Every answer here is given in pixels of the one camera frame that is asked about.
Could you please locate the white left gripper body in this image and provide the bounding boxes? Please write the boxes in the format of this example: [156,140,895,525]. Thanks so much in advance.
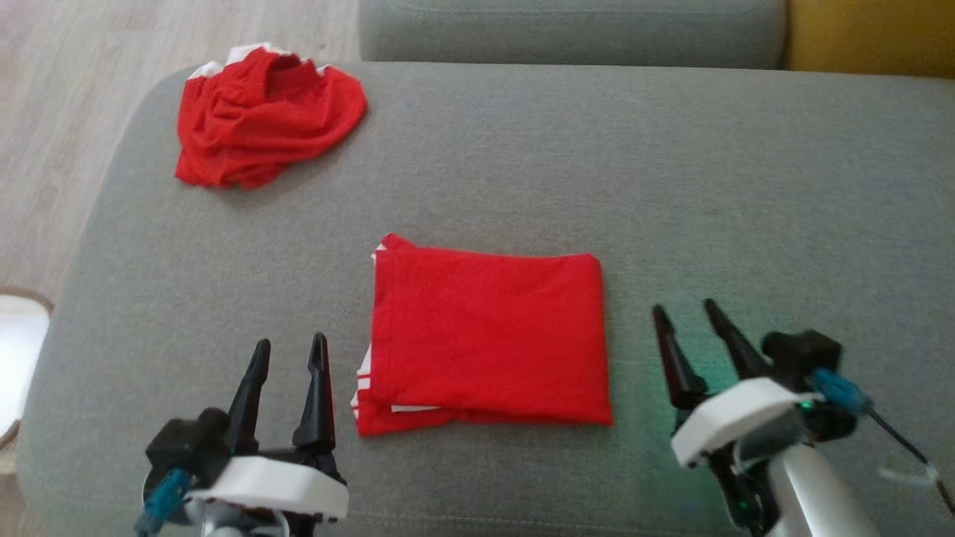
[187,446,349,523]

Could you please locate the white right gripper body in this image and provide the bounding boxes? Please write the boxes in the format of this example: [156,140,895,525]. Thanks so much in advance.
[670,377,818,469]

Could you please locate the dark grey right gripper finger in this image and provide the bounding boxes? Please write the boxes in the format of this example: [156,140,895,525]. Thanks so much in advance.
[652,304,708,409]
[703,298,773,381]

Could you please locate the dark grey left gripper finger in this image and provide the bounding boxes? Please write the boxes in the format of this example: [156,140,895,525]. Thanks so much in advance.
[226,339,272,454]
[292,333,336,452]

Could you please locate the red basketball jersey white sleeves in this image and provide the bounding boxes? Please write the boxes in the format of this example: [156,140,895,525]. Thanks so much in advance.
[351,233,614,438]

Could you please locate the red mesh shorts white stripe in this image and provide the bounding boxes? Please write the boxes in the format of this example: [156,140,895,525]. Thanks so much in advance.
[174,43,369,189]

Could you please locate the white round laundry basket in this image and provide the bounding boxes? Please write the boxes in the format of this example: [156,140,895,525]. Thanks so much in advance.
[0,287,54,452]

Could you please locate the large grey sofa chaise cushion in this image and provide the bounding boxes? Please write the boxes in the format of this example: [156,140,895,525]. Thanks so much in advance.
[15,61,955,537]

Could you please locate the yellow sofa backrest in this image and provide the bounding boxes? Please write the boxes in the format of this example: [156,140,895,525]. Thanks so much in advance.
[783,0,955,79]

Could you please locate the grey sofa back cushion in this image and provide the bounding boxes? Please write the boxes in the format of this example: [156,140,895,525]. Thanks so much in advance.
[360,0,789,70]

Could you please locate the right black cable teal connector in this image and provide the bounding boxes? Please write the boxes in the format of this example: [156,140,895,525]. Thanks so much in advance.
[810,367,955,515]

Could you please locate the black cable teal connector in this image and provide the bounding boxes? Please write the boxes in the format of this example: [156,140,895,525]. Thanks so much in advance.
[134,468,193,536]
[810,367,955,515]

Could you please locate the left black cable teal connector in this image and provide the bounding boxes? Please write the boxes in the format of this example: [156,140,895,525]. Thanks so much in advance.
[134,468,193,536]

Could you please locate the white right cable tag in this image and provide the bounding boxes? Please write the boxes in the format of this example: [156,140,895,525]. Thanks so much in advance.
[879,464,939,486]

